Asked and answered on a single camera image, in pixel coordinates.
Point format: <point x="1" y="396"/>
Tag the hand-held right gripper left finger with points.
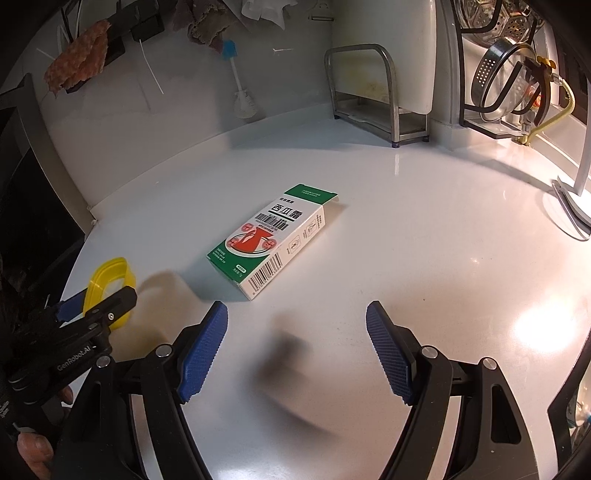
<point x="203" y="350"/>

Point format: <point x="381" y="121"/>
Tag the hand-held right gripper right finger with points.
<point x="388" y="350"/>

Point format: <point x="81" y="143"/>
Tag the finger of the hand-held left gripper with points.
<point x="69" y="305"/>
<point x="115" y="302"/>

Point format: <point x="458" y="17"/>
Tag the yellow plastic lid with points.
<point x="99" y="272"/>

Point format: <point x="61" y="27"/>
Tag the green and white carton box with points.
<point x="268" y="240"/>

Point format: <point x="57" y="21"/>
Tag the person's left hand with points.
<point x="34" y="454"/>

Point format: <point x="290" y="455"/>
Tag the dark appliance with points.
<point x="27" y="207"/>

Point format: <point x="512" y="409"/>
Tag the white stand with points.
<point x="570" y="207"/>

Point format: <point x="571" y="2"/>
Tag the white plastic strip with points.
<point x="152" y="69"/>

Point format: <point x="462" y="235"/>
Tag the metal cutting board rack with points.
<point x="394" y="106"/>

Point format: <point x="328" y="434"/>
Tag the orange dish cloth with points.
<point x="78" y="60"/>

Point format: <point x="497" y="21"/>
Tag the blue and white bottle brush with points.
<point x="238" y="76"/>

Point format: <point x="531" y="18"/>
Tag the grey dish cloth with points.
<point x="203" y="27"/>

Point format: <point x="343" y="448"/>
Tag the white cutting board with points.
<point x="411" y="55"/>

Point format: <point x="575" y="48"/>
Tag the metal colander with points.
<point x="496" y="69"/>

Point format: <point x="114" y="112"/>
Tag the white cloth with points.
<point x="265" y="11"/>

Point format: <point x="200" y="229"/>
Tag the metal steamer basket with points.
<point x="485" y="23"/>

